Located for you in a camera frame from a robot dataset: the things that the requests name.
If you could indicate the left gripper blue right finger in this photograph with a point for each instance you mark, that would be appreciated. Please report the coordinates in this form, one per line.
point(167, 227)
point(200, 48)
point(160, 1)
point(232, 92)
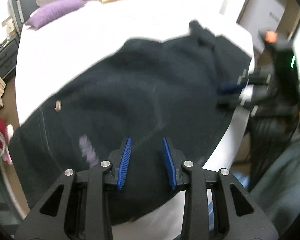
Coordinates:
point(173, 160)

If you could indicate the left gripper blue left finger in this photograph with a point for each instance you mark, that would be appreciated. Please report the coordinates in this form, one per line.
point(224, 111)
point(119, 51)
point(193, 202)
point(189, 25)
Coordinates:
point(119, 160)

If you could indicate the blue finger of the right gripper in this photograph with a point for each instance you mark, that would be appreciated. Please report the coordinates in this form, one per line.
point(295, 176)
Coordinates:
point(229, 88)
point(228, 104)

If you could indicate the black pants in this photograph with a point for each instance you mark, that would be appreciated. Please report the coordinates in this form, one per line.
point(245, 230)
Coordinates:
point(146, 91)

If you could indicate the white bed mattress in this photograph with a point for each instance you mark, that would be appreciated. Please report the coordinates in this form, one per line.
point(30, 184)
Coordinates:
point(51, 57)

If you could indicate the dark nightstand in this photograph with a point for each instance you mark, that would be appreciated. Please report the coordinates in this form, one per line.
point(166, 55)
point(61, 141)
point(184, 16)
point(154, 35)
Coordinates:
point(8, 56)

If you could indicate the purple cushion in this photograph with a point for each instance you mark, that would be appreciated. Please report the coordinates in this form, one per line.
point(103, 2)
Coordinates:
point(53, 11)

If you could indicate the dark grey headboard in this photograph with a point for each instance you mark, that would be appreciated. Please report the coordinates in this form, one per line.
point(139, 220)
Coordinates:
point(20, 11)

